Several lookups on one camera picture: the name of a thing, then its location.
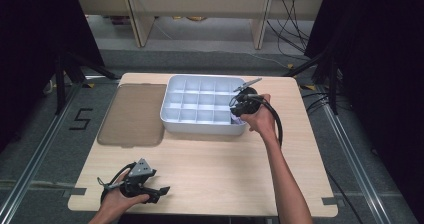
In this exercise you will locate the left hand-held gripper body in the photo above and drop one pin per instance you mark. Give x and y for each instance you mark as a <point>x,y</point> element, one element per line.
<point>136,180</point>

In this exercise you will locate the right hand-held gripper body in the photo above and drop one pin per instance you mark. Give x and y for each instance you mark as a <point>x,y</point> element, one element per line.
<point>245,100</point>

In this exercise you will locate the white compartment storage box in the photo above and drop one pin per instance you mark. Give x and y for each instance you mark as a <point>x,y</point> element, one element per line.
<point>200,104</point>

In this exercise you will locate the person's right hand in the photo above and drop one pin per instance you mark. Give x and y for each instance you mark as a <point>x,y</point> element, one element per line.
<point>261,117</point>

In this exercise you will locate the person's left hand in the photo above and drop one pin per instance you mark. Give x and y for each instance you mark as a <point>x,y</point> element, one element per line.
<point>118,200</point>

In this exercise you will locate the brown translucent box lid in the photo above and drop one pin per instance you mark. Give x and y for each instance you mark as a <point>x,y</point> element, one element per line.
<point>133,115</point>

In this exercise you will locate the grey tape strip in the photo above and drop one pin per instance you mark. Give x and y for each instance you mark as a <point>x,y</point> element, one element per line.
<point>332,201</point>
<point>75,192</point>

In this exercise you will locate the black metal stand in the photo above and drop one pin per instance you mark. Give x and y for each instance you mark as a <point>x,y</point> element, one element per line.
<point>320,70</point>
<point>66,74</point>

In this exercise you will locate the beige wooden desk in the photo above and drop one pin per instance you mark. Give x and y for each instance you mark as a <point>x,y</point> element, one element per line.
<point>200,2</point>

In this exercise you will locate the dark curtain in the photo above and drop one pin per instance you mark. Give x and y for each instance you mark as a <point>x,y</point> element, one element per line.
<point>380,67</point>
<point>30,50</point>

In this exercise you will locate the aluminium floor rail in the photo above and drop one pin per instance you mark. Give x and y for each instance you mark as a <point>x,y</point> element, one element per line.
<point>353,157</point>
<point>36,150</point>

